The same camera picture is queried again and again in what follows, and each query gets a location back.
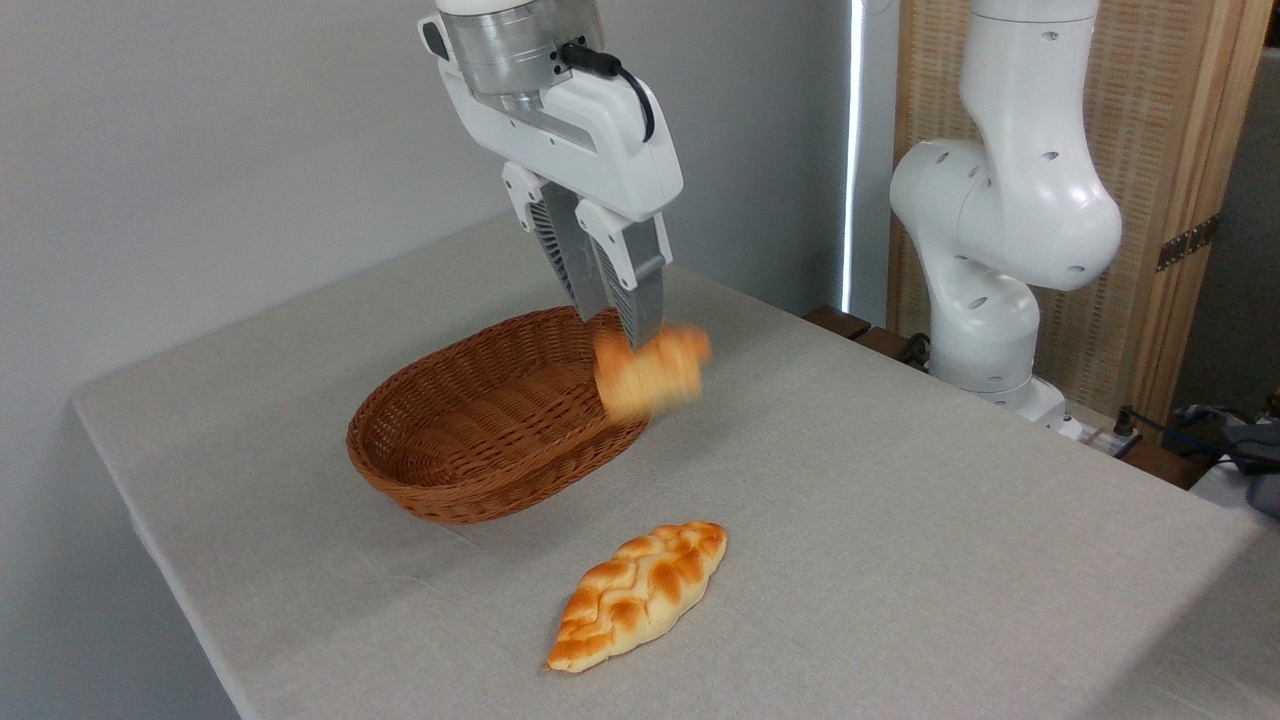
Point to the dark grey bundled object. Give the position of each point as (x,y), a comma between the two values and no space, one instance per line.
(1250,450)

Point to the dark brown wooden board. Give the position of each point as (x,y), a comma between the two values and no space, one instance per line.
(1160,465)
(850,328)

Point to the white power strip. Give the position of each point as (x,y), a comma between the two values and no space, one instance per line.
(1100,437)

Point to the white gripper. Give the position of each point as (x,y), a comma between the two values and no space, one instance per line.
(610,150)

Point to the long braided bread loaf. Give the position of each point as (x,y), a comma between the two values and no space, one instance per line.
(640,592)

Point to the grey tablecloth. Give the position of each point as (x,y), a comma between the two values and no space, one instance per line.
(850,560)

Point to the metal screen hinge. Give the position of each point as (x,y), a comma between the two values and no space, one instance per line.
(1188,243)

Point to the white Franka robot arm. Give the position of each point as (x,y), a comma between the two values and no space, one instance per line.
(1010,190)

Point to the small round bread roll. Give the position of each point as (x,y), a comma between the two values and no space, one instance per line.
(650,372)

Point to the vertical white light strip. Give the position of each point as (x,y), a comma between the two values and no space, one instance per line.
(851,150)

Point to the brown wicker oval basket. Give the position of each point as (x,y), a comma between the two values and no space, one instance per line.
(480,430)

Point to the wooden rattan folding screen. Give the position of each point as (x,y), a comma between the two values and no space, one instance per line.
(1170,130)

